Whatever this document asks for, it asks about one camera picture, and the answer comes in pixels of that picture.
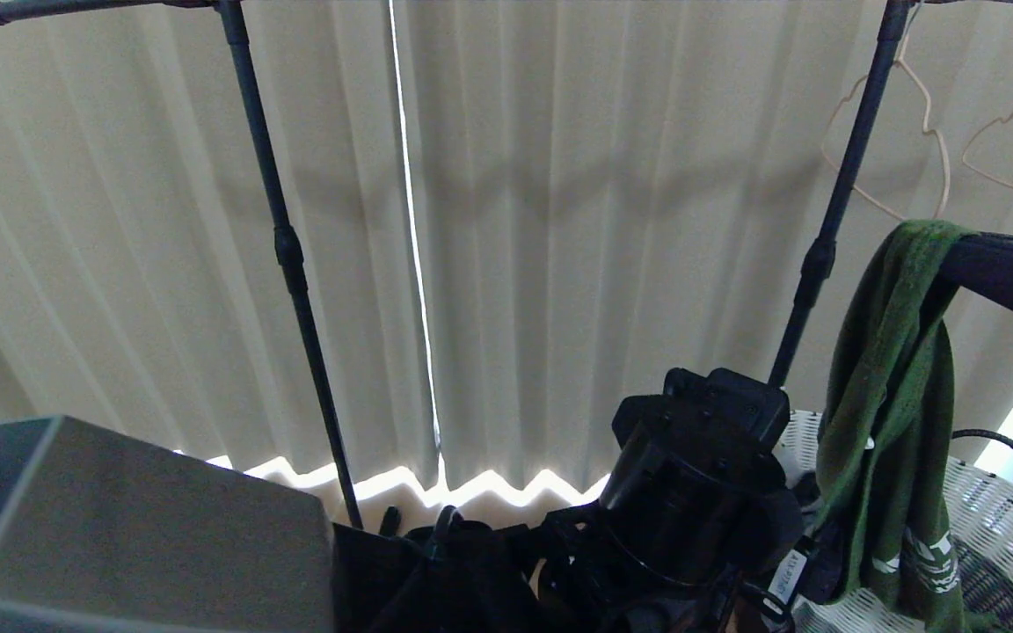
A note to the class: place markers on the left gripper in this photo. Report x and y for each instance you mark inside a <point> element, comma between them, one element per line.
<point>691,510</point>

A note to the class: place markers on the green shirt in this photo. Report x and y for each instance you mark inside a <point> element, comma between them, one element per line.
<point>893,396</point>

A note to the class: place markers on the white laundry basket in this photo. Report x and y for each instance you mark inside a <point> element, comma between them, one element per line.
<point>990,527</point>

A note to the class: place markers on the black clothes rack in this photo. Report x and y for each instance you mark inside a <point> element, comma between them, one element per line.
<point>288,251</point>

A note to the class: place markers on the beige curtain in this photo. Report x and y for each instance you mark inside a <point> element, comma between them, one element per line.
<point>559,220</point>

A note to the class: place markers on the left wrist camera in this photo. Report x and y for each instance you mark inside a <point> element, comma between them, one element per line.
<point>717,400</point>

